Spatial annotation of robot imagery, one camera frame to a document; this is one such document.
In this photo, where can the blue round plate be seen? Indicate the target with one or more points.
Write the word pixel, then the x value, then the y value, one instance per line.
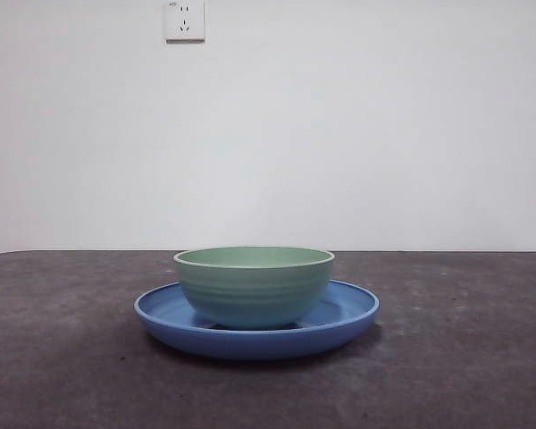
pixel 250 344

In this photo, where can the white wall socket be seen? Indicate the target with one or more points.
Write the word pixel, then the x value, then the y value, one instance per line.
pixel 185 20

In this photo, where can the green ribbed bowl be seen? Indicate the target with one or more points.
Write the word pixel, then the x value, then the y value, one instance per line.
pixel 250 290

